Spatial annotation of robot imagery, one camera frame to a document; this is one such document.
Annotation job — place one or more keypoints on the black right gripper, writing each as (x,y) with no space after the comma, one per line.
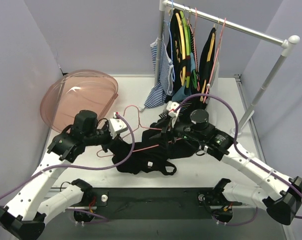
(167,130)

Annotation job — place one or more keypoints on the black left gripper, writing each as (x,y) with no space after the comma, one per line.
(113,144)

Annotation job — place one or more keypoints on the black tank top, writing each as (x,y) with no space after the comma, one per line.
(152,154)

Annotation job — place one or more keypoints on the pink wire hanger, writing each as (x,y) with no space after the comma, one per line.
(140,126)

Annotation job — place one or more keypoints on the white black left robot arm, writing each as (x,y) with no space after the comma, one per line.
(26,215)

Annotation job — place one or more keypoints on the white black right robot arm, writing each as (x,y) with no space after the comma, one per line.
(278,194)

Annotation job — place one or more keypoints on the blue white striped top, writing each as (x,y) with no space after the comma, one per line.
(164,88)

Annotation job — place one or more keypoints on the light blue hanger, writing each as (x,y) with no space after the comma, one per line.
(170,12)

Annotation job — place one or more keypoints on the pink hanger with garment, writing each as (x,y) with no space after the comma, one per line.
(208,82)

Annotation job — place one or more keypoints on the green hanger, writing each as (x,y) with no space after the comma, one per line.
(191,78)

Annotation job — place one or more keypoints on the yellow hanger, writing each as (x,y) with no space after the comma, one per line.
(182,50)
(206,59)

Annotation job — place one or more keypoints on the black multicolour striped garment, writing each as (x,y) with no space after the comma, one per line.
(185,110)

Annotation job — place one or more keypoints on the teal garment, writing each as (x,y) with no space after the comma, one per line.
(181,94)

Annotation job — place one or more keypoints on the pink translucent plastic basin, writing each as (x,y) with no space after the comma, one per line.
(79,90)

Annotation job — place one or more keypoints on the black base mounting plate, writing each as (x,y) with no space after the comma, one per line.
(155,211)

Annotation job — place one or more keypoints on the black hanging garment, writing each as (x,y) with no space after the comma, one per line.
(156,52)

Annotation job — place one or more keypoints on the white clothes rack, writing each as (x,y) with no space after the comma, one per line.
(237,48)

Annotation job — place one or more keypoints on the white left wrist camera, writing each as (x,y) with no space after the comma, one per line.
(116,126)

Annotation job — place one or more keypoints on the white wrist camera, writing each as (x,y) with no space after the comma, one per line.
(116,126)
(173,110)

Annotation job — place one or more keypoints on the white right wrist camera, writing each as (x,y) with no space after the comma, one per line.
(173,110)

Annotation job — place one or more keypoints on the aluminium frame rail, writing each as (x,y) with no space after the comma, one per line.
(150,197)

